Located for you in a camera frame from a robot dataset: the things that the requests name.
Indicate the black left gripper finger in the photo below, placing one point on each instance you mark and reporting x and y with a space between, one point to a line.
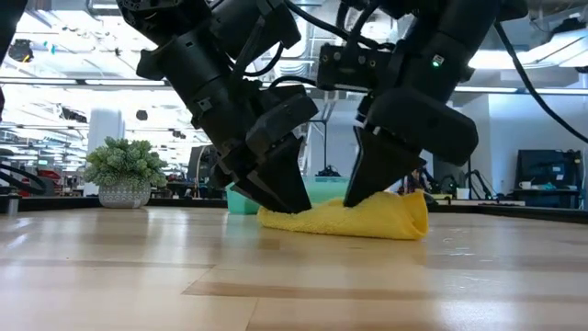
234 177
285 184

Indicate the white cup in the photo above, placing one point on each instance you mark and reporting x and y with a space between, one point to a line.
463 193

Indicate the long ceiling light strip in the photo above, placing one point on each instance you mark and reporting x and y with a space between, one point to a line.
124 83

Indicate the black background robot arm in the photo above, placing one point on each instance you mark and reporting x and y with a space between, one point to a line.
480 184
328 173

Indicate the white mug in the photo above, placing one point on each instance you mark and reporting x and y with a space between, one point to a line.
525 185

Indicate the yellow microfiber towel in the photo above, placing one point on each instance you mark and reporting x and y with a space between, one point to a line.
358 220

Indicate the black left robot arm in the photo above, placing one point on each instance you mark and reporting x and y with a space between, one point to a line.
184 60

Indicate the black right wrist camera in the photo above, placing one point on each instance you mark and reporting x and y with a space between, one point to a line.
353 66

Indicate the green exit sign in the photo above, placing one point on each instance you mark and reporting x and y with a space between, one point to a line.
43 162

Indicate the black aluminium table frame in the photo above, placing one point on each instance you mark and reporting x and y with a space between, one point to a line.
184 202

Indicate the artificial green potted plant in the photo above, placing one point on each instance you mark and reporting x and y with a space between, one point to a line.
124 165

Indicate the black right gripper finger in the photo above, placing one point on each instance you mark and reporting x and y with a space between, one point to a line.
376 170

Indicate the black background monitor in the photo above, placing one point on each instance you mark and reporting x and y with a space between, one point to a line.
197 161

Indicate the black shelf unit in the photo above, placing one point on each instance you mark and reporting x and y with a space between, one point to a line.
549 165

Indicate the teal plastic basket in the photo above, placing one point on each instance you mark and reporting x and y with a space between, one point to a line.
239 204

